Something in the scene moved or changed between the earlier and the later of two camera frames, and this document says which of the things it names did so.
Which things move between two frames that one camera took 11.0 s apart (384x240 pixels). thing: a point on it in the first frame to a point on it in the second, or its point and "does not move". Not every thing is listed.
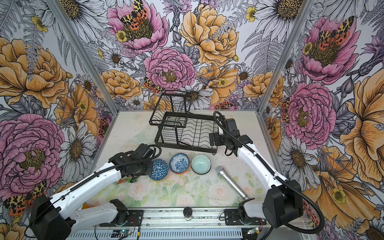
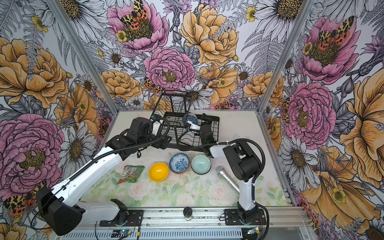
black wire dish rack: x=178 y=128 does not move
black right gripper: x=216 y=135 to x=207 y=119
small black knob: x=187 y=212 does not move
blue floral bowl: x=179 y=163 does not move
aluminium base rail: x=195 y=218 does not move
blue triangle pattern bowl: x=160 y=170 to x=190 y=117
